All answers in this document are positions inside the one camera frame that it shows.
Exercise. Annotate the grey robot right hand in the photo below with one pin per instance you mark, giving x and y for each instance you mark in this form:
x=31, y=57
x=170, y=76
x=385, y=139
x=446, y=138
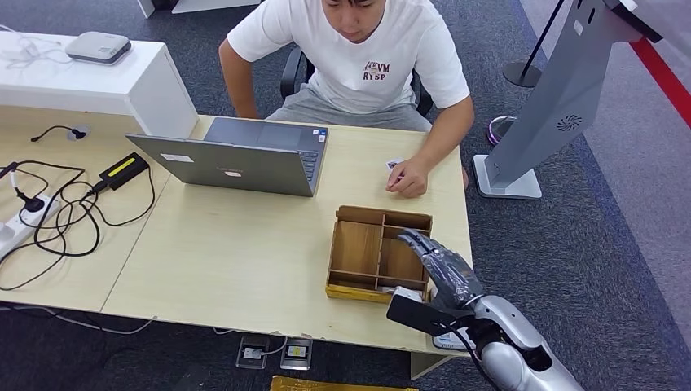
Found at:
x=451, y=272

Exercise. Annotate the person's left hand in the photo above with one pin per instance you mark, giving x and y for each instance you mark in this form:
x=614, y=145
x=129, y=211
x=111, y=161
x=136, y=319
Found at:
x=409, y=178

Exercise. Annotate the white ID card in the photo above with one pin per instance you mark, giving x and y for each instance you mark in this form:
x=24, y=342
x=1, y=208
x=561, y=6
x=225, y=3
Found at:
x=393, y=163

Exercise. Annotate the person's right forearm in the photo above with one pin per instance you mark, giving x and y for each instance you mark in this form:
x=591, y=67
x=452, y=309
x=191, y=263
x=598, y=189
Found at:
x=243, y=97

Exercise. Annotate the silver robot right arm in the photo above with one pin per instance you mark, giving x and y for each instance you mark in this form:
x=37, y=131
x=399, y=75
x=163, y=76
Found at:
x=518, y=351

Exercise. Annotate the person's left forearm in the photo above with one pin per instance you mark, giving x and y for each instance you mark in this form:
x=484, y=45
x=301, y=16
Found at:
x=448, y=132

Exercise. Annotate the person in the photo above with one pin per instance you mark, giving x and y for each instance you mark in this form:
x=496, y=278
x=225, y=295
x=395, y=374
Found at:
x=367, y=59

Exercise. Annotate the grey card reader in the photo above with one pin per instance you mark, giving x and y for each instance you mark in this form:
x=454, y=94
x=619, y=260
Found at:
x=98, y=47

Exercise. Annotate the wooden organizer box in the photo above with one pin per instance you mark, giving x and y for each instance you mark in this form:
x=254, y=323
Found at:
x=356, y=248

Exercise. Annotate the black office chair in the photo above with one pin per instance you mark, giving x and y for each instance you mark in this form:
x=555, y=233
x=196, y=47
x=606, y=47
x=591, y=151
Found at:
x=291, y=73

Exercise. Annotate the yellow taped cardboard box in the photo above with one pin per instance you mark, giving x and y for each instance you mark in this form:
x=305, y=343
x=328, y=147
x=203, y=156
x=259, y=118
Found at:
x=324, y=385

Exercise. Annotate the grey laptop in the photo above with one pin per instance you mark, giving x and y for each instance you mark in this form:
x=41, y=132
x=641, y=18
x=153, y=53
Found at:
x=237, y=167

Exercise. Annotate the grey kiosk stand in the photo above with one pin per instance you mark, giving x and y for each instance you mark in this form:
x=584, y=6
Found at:
x=561, y=92

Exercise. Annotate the metal floor socket box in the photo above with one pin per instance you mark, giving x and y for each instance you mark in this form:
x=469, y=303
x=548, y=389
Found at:
x=252, y=352
x=296, y=354

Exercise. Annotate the white furniture panel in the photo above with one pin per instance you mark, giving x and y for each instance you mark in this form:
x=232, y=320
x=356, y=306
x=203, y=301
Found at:
x=210, y=4

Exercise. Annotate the red barrier belt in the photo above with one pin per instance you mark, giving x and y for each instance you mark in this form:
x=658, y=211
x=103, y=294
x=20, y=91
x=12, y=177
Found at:
x=661, y=75

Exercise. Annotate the black adapter with yellow label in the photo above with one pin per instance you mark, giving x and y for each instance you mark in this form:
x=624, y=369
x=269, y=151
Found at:
x=123, y=170

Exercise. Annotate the white raised counter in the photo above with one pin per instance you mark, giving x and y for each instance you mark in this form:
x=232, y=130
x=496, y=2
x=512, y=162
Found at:
x=124, y=86

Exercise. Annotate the grey desk grommet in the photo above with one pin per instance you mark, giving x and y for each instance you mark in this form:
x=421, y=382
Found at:
x=73, y=135

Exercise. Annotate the black plug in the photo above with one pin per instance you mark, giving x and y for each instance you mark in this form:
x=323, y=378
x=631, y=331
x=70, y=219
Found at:
x=31, y=204

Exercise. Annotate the white power strip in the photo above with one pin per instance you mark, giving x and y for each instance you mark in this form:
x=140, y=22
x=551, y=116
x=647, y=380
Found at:
x=21, y=226

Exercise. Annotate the black stanchion post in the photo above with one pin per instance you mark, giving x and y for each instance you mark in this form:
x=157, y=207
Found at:
x=522, y=74

